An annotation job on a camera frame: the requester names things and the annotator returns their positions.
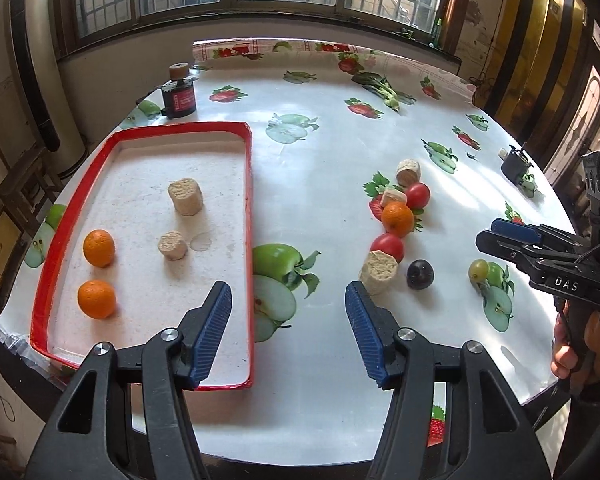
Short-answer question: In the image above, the person's right hand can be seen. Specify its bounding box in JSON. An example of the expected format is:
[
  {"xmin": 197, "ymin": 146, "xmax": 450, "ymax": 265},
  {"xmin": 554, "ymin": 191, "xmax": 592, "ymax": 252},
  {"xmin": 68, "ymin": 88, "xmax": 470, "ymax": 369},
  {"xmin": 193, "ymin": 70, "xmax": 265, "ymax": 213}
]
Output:
[{"xmin": 550, "ymin": 307, "xmax": 600, "ymax": 386}]

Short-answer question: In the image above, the dark purple plum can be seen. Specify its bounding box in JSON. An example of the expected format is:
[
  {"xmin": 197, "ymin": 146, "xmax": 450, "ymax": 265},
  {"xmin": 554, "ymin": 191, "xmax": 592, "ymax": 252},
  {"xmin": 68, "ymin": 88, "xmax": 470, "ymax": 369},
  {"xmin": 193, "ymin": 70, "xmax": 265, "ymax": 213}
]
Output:
[{"xmin": 406, "ymin": 259, "xmax": 435, "ymax": 291}]

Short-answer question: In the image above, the orange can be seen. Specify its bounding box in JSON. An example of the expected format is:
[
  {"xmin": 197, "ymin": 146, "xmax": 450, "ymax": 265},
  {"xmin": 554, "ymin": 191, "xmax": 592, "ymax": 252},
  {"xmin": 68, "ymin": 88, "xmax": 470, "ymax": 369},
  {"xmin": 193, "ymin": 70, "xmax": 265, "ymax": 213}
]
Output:
[
  {"xmin": 82, "ymin": 229, "xmax": 116, "ymax": 268},
  {"xmin": 381, "ymin": 202, "xmax": 415, "ymax": 237},
  {"xmin": 77, "ymin": 279, "xmax": 117, "ymax": 320}
]

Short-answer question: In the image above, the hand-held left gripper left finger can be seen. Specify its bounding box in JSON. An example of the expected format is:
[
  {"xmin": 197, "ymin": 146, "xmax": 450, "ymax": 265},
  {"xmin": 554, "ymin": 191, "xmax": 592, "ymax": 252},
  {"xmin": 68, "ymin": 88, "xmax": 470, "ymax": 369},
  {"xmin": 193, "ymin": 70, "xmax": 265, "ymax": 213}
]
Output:
[{"xmin": 24, "ymin": 281, "xmax": 233, "ymax": 480}]

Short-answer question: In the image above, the wooden stool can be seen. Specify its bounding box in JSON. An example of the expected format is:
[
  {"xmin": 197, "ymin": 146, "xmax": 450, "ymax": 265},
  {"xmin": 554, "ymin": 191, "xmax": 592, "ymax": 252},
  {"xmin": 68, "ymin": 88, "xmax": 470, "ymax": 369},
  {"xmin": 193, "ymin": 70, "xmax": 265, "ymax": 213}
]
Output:
[{"xmin": 0, "ymin": 147, "xmax": 63, "ymax": 226}]

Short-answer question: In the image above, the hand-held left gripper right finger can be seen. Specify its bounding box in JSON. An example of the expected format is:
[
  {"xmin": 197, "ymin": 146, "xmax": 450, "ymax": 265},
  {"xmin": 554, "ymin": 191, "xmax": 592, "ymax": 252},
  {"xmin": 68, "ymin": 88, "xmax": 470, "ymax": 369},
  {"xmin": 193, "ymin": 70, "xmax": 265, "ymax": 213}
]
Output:
[{"xmin": 345, "ymin": 280, "xmax": 553, "ymax": 480}]

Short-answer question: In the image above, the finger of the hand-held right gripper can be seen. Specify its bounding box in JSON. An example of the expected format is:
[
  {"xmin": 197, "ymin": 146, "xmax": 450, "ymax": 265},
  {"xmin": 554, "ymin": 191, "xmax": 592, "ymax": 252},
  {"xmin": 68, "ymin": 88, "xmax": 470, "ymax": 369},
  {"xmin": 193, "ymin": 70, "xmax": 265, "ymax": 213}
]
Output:
[
  {"xmin": 476, "ymin": 230, "xmax": 548, "ymax": 282},
  {"xmin": 491, "ymin": 218, "xmax": 589, "ymax": 256}
]

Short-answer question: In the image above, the small black device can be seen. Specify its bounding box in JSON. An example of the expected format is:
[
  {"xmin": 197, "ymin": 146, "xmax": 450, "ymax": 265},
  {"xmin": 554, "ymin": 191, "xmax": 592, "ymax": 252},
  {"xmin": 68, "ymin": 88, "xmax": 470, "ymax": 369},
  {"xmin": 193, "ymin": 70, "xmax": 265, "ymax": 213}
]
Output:
[{"xmin": 500, "ymin": 144, "xmax": 533, "ymax": 183}]

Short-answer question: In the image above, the black motor with cork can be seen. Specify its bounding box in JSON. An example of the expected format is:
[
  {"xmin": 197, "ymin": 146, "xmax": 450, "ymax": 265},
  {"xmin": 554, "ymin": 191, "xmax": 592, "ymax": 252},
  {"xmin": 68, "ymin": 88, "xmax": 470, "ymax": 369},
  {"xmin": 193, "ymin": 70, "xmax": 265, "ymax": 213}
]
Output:
[{"xmin": 160, "ymin": 62, "xmax": 197, "ymax": 120}]

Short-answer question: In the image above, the fruit-print tablecloth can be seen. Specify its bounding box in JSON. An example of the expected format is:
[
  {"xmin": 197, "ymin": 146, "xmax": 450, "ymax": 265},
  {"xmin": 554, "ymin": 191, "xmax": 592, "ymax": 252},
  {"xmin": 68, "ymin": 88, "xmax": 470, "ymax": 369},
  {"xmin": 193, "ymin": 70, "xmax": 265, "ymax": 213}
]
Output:
[{"xmin": 0, "ymin": 37, "xmax": 581, "ymax": 466}]

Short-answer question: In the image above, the golden door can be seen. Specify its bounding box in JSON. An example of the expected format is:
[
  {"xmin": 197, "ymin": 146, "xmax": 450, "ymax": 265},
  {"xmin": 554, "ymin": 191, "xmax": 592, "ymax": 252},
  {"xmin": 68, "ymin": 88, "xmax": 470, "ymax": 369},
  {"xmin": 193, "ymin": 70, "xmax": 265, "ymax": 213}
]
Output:
[{"xmin": 485, "ymin": 0, "xmax": 596, "ymax": 161}]

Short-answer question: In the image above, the red-rimmed white tray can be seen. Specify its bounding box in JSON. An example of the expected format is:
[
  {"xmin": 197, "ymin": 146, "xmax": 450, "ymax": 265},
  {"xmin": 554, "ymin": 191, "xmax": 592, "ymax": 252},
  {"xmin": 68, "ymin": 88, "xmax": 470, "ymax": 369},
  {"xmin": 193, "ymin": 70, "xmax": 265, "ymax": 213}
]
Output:
[{"xmin": 29, "ymin": 121, "xmax": 256, "ymax": 392}]

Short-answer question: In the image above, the person's right forearm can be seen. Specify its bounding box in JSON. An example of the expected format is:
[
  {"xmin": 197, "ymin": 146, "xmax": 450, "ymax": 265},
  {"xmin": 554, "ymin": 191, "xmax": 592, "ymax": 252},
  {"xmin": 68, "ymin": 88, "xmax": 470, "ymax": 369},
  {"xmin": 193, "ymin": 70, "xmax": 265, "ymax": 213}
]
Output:
[{"xmin": 552, "ymin": 375, "xmax": 600, "ymax": 480}]

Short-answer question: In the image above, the red tomato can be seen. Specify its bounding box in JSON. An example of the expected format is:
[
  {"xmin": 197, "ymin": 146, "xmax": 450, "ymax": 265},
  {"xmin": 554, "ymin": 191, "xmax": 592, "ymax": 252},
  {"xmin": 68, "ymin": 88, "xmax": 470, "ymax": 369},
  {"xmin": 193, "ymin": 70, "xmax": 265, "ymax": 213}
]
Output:
[
  {"xmin": 405, "ymin": 182, "xmax": 432, "ymax": 210},
  {"xmin": 369, "ymin": 233, "xmax": 406, "ymax": 264}
]

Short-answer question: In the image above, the corn cob piece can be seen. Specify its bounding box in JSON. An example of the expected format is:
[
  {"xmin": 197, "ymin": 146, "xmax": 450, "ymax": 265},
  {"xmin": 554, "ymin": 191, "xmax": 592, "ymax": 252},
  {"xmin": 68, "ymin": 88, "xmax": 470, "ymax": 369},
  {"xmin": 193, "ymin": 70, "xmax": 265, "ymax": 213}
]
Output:
[
  {"xmin": 157, "ymin": 231, "xmax": 188, "ymax": 261},
  {"xmin": 167, "ymin": 177, "xmax": 203, "ymax": 217},
  {"xmin": 395, "ymin": 158, "xmax": 423, "ymax": 186},
  {"xmin": 358, "ymin": 251, "xmax": 399, "ymax": 296}
]

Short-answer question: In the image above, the white standing air conditioner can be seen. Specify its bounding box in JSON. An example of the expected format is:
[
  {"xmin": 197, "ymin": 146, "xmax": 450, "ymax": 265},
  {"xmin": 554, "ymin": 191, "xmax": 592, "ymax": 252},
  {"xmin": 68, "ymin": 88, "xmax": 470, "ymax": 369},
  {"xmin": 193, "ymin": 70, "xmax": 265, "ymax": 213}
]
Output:
[{"xmin": 0, "ymin": 0, "xmax": 87, "ymax": 178}]

